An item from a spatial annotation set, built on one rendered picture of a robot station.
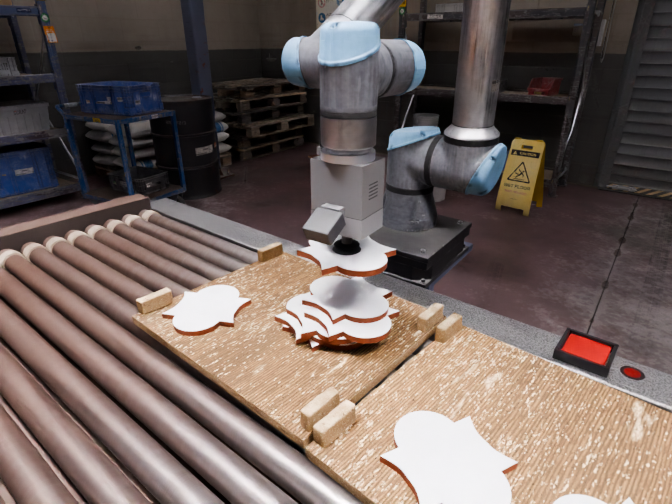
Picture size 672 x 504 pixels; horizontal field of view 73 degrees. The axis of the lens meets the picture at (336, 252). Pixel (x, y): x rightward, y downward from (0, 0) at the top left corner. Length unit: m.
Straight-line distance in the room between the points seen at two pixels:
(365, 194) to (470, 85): 0.44
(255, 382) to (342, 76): 0.42
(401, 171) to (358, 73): 0.52
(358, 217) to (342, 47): 0.21
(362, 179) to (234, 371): 0.32
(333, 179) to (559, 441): 0.42
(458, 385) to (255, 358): 0.29
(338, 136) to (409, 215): 0.53
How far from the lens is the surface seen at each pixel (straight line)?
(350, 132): 0.59
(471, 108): 0.99
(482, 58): 0.98
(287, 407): 0.62
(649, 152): 5.22
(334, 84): 0.59
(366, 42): 0.59
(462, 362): 0.71
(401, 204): 1.09
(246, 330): 0.76
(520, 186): 4.19
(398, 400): 0.63
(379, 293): 0.74
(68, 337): 0.88
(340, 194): 0.62
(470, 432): 0.59
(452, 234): 1.11
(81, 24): 5.74
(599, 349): 0.82
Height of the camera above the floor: 1.36
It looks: 25 degrees down
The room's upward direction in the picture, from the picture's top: straight up
